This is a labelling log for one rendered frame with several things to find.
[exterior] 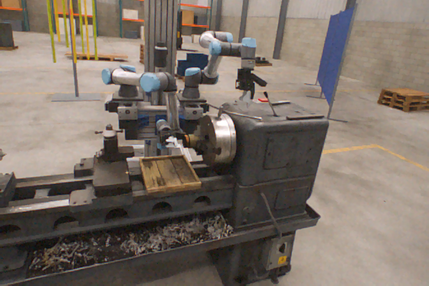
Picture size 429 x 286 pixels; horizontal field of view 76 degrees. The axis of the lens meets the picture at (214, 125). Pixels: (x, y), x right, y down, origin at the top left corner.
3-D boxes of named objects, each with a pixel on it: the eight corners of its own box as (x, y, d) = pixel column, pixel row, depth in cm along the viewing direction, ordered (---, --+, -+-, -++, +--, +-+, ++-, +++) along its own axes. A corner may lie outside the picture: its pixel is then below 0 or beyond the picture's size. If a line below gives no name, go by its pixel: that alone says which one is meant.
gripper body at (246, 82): (235, 90, 151) (235, 67, 148) (248, 90, 154) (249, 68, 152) (241, 91, 144) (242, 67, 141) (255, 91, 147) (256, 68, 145)
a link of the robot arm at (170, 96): (167, 71, 192) (175, 137, 203) (156, 72, 183) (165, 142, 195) (179, 70, 185) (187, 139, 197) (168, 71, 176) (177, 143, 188)
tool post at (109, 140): (117, 147, 159) (117, 131, 156) (118, 153, 153) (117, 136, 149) (104, 148, 157) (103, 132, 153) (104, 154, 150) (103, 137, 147)
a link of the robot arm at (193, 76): (183, 82, 227) (184, 66, 223) (198, 83, 231) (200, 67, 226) (185, 86, 217) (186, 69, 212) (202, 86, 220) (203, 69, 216)
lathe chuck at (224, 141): (208, 142, 190) (216, 104, 172) (223, 175, 167) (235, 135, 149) (196, 143, 187) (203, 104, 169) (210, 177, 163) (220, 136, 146)
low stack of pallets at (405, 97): (401, 101, 853) (406, 87, 838) (431, 110, 782) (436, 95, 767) (375, 103, 799) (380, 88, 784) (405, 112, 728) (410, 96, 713)
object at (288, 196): (263, 230, 253) (280, 145, 223) (295, 272, 212) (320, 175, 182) (202, 243, 231) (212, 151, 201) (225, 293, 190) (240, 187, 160)
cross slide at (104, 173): (123, 152, 174) (123, 145, 173) (129, 190, 137) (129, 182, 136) (95, 154, 168) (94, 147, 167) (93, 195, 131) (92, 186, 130)
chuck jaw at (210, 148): (213, 138, 164) (221, 146, 153) (212, 145, 165) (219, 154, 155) (195, 139, 160) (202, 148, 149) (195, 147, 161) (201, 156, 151)
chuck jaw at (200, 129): (209, 135, 170) (207, 116, 171) (212, 134, 165) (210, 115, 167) (192, 136, 166) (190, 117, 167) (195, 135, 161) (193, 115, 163)
